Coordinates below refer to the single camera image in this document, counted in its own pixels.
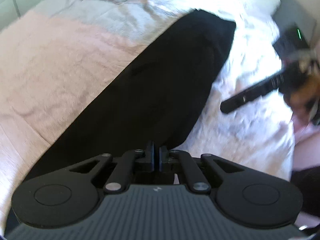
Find black trousers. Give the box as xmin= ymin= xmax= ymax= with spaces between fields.
xmin=26 ymin=10 xmax=236 ymax=179

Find person's right hand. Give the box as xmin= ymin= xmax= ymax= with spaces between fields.
xmin=283 ymin=74 xmax=319 ymax=126

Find pink and grey bedspread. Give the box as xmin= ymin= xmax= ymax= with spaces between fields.
xmin=1 ymin=0 xmax=295 ymax=228

